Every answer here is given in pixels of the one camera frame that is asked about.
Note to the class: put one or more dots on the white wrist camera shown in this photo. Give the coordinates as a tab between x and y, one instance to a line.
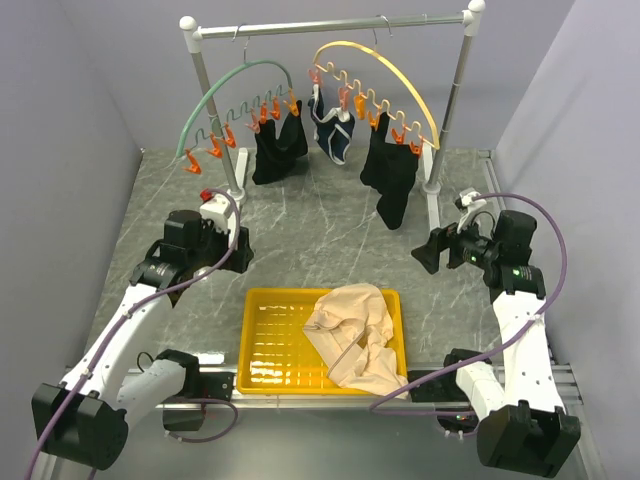
217	208
465	203

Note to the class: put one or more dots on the yellow arched clip hanger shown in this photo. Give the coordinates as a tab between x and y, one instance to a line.
368	106

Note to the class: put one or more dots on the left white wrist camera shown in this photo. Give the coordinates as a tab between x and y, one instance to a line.
217	208

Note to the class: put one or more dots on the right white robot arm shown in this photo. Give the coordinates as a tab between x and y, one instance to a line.
522	422

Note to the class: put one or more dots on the black underwear on yellow hanger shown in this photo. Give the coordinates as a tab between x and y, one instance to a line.
390	169

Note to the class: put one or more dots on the yellow plastic tray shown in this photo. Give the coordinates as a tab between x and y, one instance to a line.
276	357

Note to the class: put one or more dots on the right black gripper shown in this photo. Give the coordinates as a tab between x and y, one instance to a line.
441	239

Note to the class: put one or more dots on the orange clothespin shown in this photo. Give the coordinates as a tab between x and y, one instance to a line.
194	166

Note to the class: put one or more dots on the beige boxer underwear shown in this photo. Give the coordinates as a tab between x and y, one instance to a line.
350	328

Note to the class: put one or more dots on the navy blue brief underwear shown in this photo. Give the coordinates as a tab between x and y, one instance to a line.
333	128

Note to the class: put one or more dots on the white metal drying rack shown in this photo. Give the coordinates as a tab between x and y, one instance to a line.
469	18

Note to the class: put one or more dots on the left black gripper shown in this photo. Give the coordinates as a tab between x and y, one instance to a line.
243	255

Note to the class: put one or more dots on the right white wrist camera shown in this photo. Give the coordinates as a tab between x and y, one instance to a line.
465	203

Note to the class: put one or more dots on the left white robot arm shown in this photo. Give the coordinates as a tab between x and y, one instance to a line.
87	416

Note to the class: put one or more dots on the black underwear on green hanger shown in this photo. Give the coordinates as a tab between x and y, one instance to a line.
277	154

